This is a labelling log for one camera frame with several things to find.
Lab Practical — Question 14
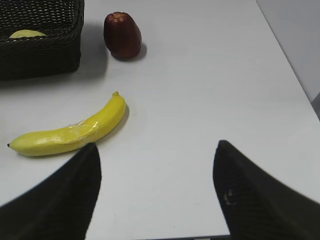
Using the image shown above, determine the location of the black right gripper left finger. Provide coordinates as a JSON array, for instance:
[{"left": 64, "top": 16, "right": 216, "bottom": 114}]
[{"left": 0, "top": 143, "right": 102, "bottom": 240}]

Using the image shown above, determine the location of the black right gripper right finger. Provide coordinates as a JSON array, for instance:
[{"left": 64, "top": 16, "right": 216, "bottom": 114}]
[{"left": 212, "top": 140, "right": 320, "bottom": 240}]

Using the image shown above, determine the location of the yellow lemon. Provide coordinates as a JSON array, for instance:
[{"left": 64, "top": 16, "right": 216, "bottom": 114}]
[{"left": 9, "top": 29, "right": 46, "bottom": 39}]

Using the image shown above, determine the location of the dark woven wicker basket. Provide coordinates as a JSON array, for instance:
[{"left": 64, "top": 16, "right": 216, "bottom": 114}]
[{"left": 0, "top": 0, "right": 85, "bottom": 81}]

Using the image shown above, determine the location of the yellow banana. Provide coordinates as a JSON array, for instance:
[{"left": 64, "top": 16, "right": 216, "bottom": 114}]
[{"left": 7, "top": 91, "right": 127, "bottom": 157}]

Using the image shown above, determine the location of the dark red wax apple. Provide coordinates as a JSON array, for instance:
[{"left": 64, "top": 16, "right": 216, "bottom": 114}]
[{"left": 103, "top": 11, "right": 142, "bottom": 59}]

